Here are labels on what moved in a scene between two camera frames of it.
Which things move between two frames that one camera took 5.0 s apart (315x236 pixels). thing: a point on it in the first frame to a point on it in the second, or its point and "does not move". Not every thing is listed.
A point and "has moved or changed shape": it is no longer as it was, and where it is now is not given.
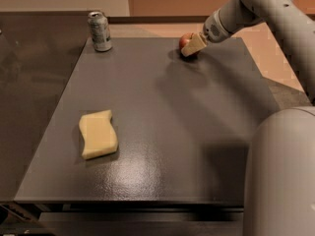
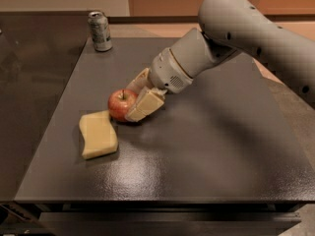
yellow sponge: (100, 137) does not move
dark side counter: (39, 52) does not move
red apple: (182, 40) has moved or changed shape
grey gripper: (213, 30) to (167, 71)
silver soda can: (99, 29) does not move
